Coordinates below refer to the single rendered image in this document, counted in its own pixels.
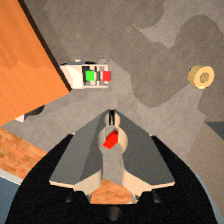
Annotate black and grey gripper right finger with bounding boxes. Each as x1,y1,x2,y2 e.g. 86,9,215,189
112,109,218,224

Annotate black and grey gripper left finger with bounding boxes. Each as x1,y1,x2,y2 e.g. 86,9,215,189
4,109,112,224

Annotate tan roll of masking tape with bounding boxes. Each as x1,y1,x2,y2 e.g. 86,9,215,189
188,64,214,89

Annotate red toy brick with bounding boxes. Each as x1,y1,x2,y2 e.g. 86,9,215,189
103,130,118,149

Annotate orange wooden dolly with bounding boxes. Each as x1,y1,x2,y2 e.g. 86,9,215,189
0,0,111,126

